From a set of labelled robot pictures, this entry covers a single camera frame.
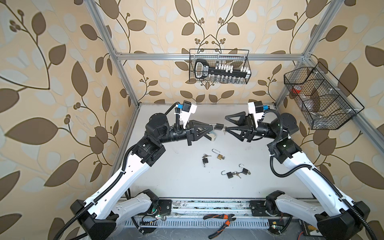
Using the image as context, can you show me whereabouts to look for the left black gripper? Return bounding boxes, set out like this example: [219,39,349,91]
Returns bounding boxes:
[155,119,211,147]

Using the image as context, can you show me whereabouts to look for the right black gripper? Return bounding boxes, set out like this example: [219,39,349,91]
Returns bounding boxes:
[225,112,279,144]

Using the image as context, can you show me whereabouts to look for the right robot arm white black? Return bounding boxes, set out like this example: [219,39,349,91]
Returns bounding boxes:
[225,109,378,240]

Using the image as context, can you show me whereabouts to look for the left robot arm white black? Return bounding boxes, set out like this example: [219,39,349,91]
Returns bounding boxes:
[54,101,224,240]

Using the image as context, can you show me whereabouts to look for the brass padlock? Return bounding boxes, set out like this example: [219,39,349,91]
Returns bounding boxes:
[212,149,225,160]

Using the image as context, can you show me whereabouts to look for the keys between black padlocks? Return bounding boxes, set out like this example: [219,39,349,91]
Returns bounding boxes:
[233,171,241,178]

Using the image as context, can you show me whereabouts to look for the black socket tool set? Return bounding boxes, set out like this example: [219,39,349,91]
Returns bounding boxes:
[192,59,252,79]

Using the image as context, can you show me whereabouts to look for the red capped item in basket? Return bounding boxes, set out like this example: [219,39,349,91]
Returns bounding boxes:
[292,85,302,95]

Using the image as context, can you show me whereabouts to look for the orange black pliers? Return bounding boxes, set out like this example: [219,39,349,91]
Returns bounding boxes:
[203,213,237,240]

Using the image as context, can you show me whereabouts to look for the black power distribution board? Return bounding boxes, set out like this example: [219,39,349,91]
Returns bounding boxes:
[299,220,323,237]

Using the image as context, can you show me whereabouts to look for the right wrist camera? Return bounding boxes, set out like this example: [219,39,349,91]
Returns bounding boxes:
[248,101,270,126]

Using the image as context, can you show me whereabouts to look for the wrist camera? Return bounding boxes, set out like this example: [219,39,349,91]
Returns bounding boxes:
[177,101,197,129]
[248,101,270,126]

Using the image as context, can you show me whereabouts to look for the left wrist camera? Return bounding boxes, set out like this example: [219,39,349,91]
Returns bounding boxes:
[177,101,197,129]

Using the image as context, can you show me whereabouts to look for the back wire basket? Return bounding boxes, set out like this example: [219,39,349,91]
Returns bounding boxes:
[189,48,252,85]

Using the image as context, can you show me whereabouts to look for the wire basket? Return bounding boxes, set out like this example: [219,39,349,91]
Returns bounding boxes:
[189,48,252,85]
[284,62,365,130]

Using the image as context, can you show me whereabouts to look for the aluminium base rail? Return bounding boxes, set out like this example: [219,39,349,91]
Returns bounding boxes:
[119,197,319,229]

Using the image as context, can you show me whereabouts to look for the right wire basket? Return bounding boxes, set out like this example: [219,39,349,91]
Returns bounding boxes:
[284,62,365,130]

